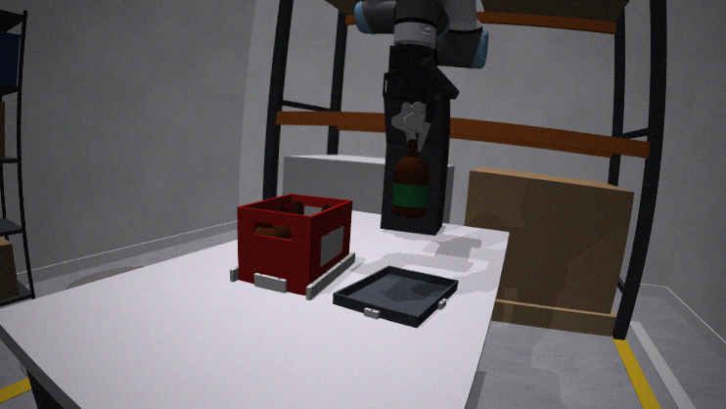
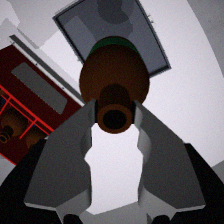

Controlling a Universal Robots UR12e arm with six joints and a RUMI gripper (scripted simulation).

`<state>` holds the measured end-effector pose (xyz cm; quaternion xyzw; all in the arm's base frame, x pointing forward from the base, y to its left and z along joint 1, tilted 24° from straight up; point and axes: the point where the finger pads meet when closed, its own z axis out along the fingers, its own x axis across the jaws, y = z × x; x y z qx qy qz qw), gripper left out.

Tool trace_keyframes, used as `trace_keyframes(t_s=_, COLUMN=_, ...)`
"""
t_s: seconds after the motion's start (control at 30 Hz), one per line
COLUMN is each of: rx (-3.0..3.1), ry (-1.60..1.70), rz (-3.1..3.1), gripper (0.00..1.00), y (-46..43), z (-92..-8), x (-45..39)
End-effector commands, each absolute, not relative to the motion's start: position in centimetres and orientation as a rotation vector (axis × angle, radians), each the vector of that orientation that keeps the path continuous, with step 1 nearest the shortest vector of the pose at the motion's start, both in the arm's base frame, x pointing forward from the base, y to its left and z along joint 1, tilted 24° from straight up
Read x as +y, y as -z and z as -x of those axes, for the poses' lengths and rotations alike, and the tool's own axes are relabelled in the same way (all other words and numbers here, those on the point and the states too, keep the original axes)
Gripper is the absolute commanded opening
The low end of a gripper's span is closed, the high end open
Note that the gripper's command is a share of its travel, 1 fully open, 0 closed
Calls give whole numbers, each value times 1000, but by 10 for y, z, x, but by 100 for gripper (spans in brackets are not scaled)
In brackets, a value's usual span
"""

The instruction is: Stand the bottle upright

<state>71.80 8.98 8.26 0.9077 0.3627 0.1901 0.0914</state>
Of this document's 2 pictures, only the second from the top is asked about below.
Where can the black shallow tray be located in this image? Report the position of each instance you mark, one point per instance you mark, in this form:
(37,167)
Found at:
(85,22)

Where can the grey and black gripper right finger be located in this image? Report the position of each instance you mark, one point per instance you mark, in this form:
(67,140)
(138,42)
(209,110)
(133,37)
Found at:
(175,181)

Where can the dark red plastic crate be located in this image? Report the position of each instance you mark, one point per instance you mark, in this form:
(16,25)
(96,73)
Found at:
(30,91)

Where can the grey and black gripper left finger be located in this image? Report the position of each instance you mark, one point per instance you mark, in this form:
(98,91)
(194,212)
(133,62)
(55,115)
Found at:
(52,179)

